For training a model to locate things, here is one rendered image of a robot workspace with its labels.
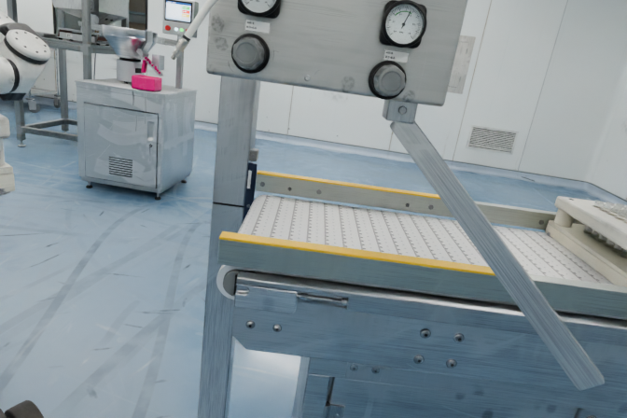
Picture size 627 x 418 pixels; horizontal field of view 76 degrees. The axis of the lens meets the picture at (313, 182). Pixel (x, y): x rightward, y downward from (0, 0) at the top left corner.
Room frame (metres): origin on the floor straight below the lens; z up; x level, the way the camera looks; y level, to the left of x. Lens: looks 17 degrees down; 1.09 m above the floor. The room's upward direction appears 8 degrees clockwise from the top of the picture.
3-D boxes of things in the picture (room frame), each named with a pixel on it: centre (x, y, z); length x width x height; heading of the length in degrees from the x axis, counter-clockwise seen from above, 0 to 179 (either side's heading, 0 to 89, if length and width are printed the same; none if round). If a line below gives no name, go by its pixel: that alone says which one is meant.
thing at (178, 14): (3.07, 1.12, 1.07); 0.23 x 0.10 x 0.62; 86
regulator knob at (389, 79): (0.36, -0.05, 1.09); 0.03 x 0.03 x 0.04; 1
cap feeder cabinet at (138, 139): (2.95, 1.34, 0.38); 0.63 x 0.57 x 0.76; 86
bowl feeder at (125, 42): (3.00, 1.38, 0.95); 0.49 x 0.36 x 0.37; 86
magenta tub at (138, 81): (2.74, 1.20, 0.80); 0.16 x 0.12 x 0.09; 86
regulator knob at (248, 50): (0.36, 0.07, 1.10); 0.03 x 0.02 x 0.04; 91
